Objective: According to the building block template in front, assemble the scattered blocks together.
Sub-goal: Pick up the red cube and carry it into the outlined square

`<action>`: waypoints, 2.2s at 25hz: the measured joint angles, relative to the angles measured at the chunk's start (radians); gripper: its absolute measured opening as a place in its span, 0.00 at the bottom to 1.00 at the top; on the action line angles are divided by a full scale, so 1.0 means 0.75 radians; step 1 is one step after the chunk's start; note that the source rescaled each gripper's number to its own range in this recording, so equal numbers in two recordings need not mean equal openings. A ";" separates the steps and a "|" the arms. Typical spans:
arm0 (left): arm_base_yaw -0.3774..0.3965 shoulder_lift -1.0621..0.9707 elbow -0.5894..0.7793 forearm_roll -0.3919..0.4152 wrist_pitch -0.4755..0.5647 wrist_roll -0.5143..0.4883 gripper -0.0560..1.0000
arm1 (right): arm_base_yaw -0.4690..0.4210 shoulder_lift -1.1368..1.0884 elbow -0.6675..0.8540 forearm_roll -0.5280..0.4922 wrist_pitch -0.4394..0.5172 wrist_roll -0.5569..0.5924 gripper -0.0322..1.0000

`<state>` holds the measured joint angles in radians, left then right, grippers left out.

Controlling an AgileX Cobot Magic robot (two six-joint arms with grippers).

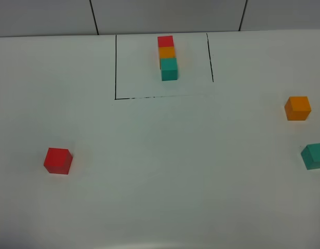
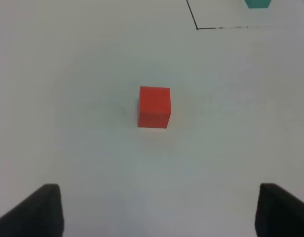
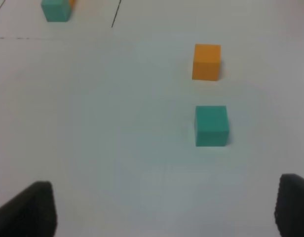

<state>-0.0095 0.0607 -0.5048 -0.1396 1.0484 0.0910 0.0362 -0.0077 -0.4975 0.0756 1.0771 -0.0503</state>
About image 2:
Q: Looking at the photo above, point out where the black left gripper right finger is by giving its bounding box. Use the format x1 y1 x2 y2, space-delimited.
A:
255 183 304 237

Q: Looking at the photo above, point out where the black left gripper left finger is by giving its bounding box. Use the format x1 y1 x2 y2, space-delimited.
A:
0 184 64 237

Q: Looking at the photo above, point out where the red wooden cube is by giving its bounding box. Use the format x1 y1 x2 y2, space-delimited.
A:
138 86 171 129

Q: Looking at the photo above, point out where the teal template cube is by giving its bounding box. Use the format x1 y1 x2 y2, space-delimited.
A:
245 0 271 9

